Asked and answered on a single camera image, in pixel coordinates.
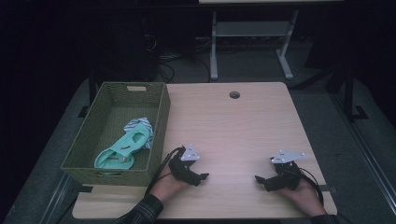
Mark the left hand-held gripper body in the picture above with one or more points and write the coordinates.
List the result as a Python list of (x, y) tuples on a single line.
[(182, 166)]

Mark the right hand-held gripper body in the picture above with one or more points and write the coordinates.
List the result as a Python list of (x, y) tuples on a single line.
[(286, 179)]

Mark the mint green pet garment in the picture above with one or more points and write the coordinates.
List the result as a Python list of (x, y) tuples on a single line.
[(120, 154)]

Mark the green woven storage basket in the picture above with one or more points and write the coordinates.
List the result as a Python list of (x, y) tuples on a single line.
[(109, 112)]

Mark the person's left hand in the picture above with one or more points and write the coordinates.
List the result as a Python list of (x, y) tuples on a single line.
[(168, 188)]

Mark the blue white striped cloth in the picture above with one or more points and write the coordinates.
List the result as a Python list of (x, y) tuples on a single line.
[(146, 125)]

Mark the black metal stand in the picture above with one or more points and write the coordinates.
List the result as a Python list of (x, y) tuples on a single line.
[(350, 93)]

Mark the dark computer tower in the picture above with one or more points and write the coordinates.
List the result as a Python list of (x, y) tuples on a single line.
[(130, 46)]

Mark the grey metal stand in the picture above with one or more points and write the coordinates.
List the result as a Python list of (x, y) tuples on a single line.
[(249, 29)]

